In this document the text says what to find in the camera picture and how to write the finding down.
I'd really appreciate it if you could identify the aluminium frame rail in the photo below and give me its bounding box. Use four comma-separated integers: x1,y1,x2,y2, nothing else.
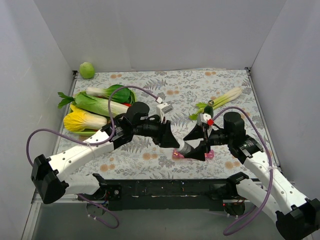
21,188,78,240

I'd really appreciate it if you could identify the round green cabbage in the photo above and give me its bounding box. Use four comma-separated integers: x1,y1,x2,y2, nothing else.
79,62,96,79

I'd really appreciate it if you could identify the floral table mat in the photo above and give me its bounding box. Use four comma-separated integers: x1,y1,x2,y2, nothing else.
74,69,269,180

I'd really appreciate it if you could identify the green napa cabbage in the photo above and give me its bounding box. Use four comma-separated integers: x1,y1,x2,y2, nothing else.
74,92,129,117

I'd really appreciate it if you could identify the purple cable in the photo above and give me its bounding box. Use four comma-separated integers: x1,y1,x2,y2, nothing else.
25,85,163,229
212,106,274,236

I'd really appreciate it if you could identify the green glass bottle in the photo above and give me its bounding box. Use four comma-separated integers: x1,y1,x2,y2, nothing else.
203,100,214,118

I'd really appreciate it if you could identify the green plastic tray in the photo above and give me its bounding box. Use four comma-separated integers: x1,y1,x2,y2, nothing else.
70,91,136,136

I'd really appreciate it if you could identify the yellow napa cabbage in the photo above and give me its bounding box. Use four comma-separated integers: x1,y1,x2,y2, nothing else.
63,105,108,132

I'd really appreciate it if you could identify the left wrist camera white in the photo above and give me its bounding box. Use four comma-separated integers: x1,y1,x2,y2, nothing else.
156,102,173,122

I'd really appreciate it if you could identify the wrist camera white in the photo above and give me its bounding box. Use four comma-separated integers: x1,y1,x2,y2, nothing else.
156,102,173,122
196,113,214,126

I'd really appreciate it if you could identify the bok choy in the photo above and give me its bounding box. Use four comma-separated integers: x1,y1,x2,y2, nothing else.
85,84,131,104

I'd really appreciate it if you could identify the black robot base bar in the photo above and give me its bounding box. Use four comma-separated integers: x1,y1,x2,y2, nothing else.
77,178,253,212

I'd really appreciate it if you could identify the pink weekly pill organizer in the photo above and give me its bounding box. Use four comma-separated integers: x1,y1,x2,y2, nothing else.
172,149,214,160

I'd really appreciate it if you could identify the celery stalk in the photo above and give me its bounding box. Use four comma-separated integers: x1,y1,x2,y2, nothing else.
189,87,242,121

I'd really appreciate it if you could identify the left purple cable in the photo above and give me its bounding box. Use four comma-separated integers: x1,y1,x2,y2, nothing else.
25,85,163,229

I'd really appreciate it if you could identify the white pill bottle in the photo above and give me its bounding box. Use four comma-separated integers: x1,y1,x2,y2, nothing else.
176,140,194,156

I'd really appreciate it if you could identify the red chili pepper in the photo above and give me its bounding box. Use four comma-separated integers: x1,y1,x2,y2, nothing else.
122,103,132,107

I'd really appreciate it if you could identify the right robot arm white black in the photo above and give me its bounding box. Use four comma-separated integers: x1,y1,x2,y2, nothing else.
183,111,320,240

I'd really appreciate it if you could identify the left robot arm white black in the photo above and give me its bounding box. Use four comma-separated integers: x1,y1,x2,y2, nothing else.
31,102,180,204

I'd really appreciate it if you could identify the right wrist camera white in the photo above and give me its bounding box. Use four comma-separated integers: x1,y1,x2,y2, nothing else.
196,113,214,126

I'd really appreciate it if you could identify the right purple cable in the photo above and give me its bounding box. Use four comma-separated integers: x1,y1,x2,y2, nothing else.
212,106,274,236

